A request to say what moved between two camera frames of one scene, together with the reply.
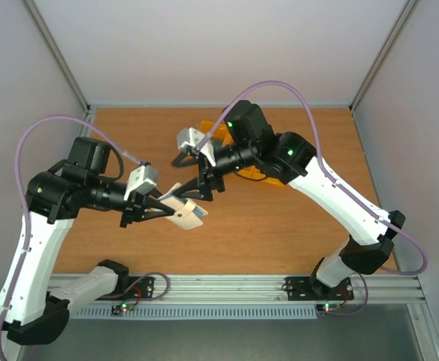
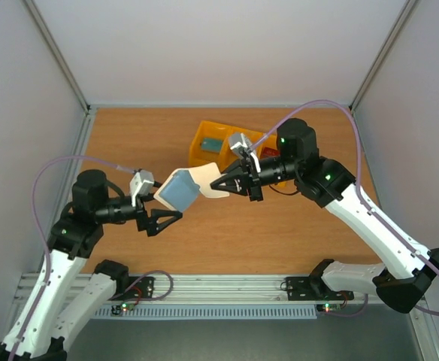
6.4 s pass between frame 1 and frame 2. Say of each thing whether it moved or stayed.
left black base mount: stayed
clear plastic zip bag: moved
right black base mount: stayed
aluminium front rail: stayed
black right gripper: moved
